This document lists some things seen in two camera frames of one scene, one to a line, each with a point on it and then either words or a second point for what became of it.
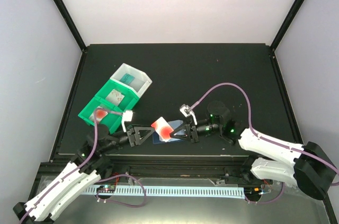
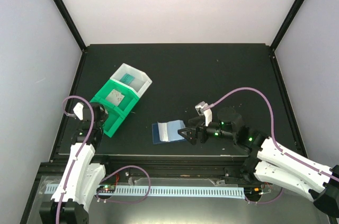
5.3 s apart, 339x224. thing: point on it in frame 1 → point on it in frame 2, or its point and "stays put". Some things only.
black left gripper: x=134 y=136 → x=104 y=116
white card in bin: x=115 y=97 stays put
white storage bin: x=137 y=80 stays put
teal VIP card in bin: x=127 y=79 stays put
